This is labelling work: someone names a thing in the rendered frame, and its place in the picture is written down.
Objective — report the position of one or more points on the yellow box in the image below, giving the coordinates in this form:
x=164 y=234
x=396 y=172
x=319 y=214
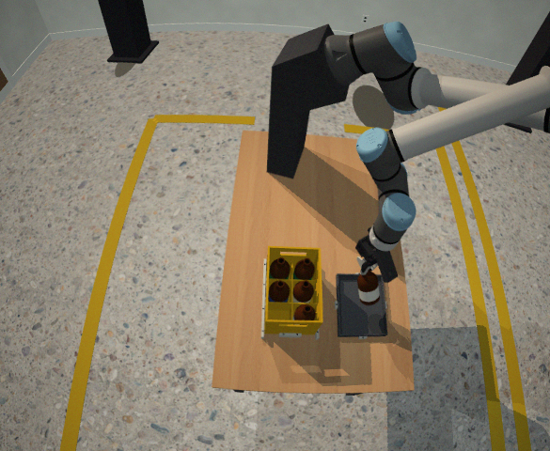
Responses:
x=278 y=314

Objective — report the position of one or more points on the dark brown bottle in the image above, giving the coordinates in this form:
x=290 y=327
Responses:
x=304 y=312
x=368 y=288
x=279 y=292
x=279 y=269
x=302 y=270
x=303 y=292

